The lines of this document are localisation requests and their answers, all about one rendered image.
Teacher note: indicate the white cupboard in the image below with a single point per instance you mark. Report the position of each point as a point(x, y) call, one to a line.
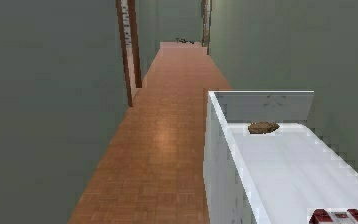
point(280, 166)

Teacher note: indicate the brown door frame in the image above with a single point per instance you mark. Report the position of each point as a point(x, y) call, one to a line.
point(205, 23)

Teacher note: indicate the red and white toaster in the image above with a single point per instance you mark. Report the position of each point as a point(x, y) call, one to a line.
point(337, 216)

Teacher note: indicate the small black object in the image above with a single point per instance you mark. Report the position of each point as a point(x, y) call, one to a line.
point(185, 40)

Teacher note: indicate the brown lump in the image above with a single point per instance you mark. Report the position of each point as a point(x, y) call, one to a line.
point(263, 127)

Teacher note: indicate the brown room door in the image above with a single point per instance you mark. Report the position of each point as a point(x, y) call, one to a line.
point(129, 50)

